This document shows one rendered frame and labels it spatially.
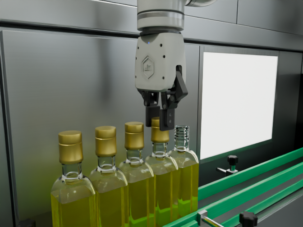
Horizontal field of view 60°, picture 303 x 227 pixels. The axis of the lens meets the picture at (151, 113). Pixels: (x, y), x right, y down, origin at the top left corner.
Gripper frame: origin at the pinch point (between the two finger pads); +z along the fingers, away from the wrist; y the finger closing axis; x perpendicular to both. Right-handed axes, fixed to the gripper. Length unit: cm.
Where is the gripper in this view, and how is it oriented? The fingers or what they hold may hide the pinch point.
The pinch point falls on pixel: (159, 117)
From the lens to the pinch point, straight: 49.7
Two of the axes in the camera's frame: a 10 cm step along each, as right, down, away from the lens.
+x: 8.0, -0.9, 6.0
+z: 0.0, 9.9, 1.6
